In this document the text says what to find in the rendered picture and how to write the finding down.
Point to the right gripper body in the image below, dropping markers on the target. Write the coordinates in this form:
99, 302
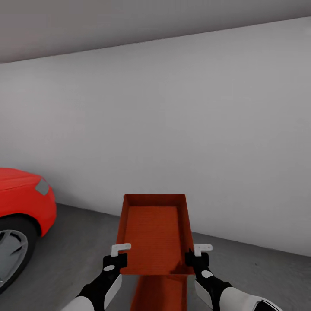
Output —
192, 260

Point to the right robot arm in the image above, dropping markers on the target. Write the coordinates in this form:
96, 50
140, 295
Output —
220, 295

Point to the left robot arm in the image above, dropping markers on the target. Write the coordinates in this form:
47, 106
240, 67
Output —
99, 294

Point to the car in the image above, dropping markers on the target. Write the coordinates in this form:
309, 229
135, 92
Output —
27, 211

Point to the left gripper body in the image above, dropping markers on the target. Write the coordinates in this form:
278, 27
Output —
121, 259

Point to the storage box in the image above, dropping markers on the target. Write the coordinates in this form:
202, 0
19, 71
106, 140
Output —
160, 293
158, 228

